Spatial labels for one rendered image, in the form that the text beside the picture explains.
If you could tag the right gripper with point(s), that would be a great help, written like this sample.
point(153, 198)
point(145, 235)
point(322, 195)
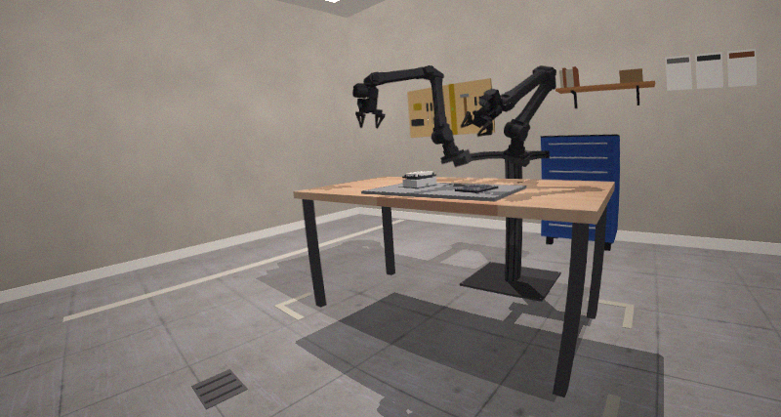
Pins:
point(371, 106)

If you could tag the white well plate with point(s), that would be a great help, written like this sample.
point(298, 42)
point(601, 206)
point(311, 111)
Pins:
point(420, 173)

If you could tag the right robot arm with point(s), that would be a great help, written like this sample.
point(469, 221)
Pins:
point(442, 135)

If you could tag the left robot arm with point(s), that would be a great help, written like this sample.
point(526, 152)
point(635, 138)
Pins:
point(518, 129)

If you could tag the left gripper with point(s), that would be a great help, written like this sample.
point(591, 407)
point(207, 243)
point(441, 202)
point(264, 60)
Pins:
point(487, 122)

